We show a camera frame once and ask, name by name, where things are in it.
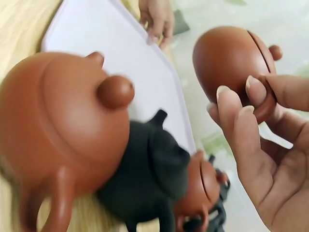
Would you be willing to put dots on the person's right hand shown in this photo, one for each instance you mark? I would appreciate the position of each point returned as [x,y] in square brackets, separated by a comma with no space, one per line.
[270,169]

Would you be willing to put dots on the person's left hand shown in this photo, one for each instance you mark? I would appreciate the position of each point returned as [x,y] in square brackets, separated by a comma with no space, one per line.
[158,18]

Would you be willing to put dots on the person's left fingers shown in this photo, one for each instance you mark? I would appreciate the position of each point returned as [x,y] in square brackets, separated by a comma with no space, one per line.
[160,33]

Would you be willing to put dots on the white rectangular tray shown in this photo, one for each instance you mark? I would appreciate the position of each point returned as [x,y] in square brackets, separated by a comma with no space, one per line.
[101,31]

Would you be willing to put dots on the grey green cloth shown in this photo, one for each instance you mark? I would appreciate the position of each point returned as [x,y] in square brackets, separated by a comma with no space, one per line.
[181,23]

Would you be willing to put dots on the black clay teapot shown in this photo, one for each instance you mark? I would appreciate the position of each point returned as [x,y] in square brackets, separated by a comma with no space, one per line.
[220,207]
[154,164]

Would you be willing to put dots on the large brown clay teapot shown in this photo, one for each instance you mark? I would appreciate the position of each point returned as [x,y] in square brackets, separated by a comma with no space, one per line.
[55,120]

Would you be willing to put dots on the small brown clay teapot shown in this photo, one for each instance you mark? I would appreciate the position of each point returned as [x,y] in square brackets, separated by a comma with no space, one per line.
[200,183]

